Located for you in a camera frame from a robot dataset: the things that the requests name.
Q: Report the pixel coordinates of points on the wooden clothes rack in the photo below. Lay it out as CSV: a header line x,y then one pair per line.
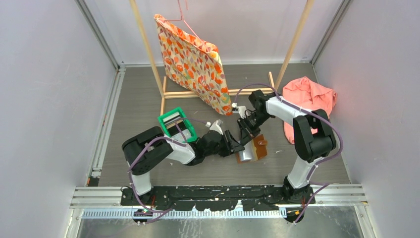
x,y
167,88

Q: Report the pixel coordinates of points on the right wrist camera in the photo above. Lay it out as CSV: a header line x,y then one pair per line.
x,y
240,110

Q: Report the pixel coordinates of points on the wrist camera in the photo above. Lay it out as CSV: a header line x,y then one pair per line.
x,y
215,126
240,110

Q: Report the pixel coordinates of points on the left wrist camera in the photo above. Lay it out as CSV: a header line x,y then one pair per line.
x,y
215,126

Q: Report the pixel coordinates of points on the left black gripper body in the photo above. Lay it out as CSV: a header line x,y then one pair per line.
x,y
222,148

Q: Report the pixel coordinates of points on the floral fabric bag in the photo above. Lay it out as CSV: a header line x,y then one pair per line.
x,y
193,64

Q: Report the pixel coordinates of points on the stack of credit cards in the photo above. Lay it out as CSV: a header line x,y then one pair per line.
x,y
176,127

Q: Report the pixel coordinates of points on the green plastic card bin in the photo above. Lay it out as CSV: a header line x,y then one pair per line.
x,y
189,124

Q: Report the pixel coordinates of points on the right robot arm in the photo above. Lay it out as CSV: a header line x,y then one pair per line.
x,y
313,135

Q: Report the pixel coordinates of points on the aluminium frame rail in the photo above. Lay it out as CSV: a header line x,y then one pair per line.
x,y
104,202

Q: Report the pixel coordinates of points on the brown leather card holder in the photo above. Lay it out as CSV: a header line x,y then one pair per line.
x,y
255,150

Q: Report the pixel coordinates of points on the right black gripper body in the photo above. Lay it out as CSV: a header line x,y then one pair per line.
x,y
255,121

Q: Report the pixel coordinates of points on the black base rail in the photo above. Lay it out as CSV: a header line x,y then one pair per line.
x,y
217,198

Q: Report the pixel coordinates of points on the pink wire hanger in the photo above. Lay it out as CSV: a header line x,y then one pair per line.
x,y
188,14

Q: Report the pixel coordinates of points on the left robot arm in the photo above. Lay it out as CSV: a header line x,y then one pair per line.
x,y
146,150

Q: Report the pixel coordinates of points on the pink crumpled cloth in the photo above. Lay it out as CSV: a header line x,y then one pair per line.
x,y
310,95

